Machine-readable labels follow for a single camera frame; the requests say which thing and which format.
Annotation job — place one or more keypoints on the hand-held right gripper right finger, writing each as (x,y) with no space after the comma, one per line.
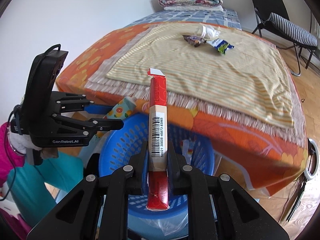
(170,160)

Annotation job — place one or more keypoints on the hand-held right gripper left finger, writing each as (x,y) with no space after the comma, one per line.
(144,160)

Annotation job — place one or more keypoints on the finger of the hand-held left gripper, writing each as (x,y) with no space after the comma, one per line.
(98,109)
(107,125)

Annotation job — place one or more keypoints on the teal fruit print packet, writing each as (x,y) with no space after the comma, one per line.
(120,111)

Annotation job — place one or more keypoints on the blue plastic basket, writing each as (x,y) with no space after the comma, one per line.
(120,147)

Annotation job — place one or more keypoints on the long red white carton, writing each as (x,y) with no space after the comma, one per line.
(158,97)

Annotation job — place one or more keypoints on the white plastic bag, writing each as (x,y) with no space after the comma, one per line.
(165,228)

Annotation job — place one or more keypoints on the person's left forearm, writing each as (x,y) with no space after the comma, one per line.
(7,160)

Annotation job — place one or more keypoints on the person's left hand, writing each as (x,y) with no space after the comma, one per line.
(50,153)

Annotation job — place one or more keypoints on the yellow striped blanket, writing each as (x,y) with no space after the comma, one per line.
(100,78)

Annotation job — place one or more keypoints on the orange floral blanket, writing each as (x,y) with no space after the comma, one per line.
(225,140)

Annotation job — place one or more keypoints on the person's teal trouser leg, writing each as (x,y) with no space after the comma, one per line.
(50,175)

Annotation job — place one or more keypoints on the yellow striped cloth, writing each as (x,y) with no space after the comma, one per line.
(200,75)

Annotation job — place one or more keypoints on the brown snack wrapper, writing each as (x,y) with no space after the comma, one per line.
(193,40)

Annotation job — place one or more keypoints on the blue green snack packet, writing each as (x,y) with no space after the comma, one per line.
(221,46)

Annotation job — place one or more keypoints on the blue plaid bed sheet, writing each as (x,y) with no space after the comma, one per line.
(190,16)

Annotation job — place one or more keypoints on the white pillow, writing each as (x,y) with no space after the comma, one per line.
(195,7)

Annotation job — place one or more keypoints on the striped chair cushion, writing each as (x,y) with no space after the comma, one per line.
(292,28)

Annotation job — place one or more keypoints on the black folding chair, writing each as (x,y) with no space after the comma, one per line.
(265,2)

